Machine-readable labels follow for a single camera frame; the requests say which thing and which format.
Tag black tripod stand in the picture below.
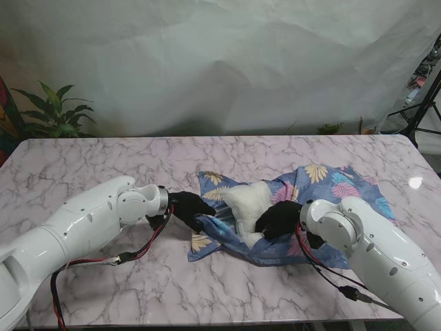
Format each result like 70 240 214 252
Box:
387 61 441 149

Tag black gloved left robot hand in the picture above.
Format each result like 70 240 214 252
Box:
167 191 217 232

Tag white pillow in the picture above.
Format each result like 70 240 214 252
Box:
222 179 273 248

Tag red black right arm cable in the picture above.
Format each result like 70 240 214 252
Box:
295 222 404 314

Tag red black left arm cable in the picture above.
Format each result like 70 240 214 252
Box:
50 203 175 328

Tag small green bushy plant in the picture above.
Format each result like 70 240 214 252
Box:
316 122 344 136

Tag large green leafy plant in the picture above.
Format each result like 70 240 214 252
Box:
10 81 97 139

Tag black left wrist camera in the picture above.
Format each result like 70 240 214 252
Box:
146 214 166 232

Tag blue floral pillowcase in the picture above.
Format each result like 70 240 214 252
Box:
187 164 397 270

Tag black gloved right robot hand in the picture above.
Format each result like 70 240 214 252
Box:
254 201 304 241

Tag red black arm cable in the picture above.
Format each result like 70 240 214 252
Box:
295 222 404 314
50 203 175 328

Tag white backdrop cloth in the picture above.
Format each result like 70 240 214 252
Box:
0 0 441 137

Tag colourful painted panel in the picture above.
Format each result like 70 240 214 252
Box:
0 75 25 163

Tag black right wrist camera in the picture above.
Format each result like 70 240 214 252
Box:
308 230 325 250

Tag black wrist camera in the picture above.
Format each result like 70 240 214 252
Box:
146 214 166 232
308 230 325 250

